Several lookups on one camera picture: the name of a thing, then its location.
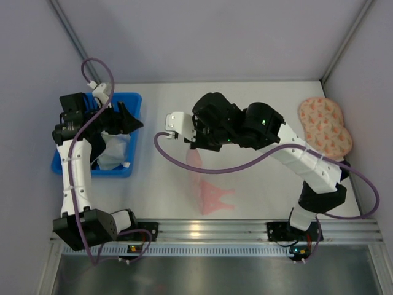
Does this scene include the pink bra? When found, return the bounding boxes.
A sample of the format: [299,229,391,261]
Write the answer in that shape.
[184,147,236,215]

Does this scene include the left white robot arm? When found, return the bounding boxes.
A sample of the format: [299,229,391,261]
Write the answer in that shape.
[52,93,143,251]

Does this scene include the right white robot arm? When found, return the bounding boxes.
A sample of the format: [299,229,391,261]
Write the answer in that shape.
[181,92,348,232]

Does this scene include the floral padded laundry case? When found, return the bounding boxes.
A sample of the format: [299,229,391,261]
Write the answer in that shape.
[298,97,353,160]

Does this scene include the blue plastic bin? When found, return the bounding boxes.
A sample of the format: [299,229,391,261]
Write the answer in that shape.
[52,93,143,178]

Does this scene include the dark navy garment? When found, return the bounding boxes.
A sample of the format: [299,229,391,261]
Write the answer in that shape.
[90,133,106,170]

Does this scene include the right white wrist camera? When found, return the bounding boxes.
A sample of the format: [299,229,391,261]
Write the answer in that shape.
[165,111,197,142]

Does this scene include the aluminium mounting rail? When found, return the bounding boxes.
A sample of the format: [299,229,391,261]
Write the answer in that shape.
[146,218,383,245]

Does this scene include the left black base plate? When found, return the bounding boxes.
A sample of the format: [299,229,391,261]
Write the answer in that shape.
[117,221,159,242]

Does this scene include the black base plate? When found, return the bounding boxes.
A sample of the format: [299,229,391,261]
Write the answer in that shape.
[267,221,320,242]
[117,221,159,242]

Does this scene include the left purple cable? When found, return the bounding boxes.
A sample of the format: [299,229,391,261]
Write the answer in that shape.
[67,58,154,267]

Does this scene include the purple cable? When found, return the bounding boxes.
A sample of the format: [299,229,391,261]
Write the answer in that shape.
[67,58,154,267]
[153,132,381,262]

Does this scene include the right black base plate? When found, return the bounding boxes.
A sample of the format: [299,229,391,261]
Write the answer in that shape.
[267,221,320,242]

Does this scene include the slotted cable duct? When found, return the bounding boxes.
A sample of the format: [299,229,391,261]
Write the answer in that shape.
[63,244,294,257]

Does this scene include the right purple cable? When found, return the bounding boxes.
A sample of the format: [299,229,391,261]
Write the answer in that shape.
[153,132,381,262]

